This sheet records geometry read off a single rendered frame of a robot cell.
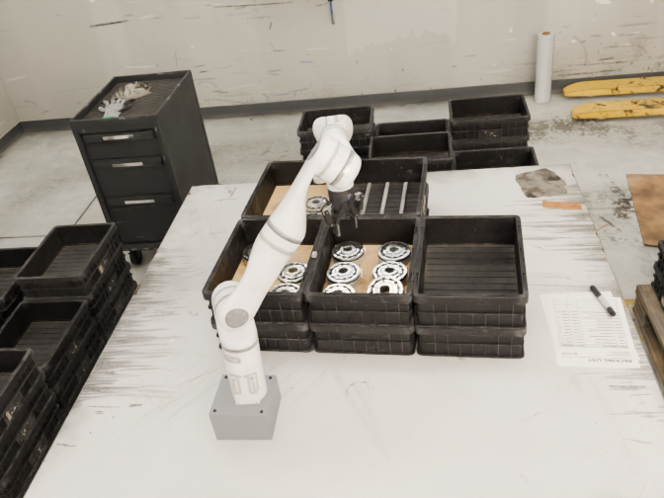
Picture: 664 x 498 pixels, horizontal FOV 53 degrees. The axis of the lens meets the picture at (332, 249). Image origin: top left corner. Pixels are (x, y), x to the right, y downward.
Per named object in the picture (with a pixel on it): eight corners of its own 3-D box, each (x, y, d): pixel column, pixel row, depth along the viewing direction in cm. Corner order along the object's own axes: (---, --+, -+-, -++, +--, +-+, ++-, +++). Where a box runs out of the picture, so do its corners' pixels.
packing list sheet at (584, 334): (648, 369, 176) (648, 367, 175) (557, 370, 179) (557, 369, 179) (618, 290, 202) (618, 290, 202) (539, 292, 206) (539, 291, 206)
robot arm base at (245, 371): (265, 402, 170) (256, 352, 161) (229, 405, 171) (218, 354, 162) (268, 377, 178) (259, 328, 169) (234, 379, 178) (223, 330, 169)
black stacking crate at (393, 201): (422, 246, 215) (420, 216, 209) (332, 246, 221) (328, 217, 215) (428, 185, 247) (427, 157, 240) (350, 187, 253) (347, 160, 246)
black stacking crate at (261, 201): (331, 246, 221) (327, 217, 215) (246, 247, 227) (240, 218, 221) (349, 187, 253) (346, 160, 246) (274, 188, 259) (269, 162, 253)
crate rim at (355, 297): (412, 303, 177) (411, 296, 176) (302, 301, 184) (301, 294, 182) (421, 221, 209) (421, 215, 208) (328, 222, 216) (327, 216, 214)
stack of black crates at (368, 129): (380, 175, 395) (373, 104, 369) (378, 202, 370) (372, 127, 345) (314, 179, 401) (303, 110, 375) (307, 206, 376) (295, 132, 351)
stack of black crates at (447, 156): (453, 207, 356) (451, 130, 331) (455, 239, 332) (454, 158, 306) (377, 210, 362) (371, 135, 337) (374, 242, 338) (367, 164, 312)
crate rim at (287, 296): (302, 301, 184) (301, 294, 182) (202, 300, 190) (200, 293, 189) (328, 222, 216) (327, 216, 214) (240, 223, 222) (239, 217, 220)
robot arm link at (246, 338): (207, 283, 160) (218, 338, 169) (212, 304, 152) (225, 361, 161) (244, 273, 162) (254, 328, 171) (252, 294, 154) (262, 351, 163)
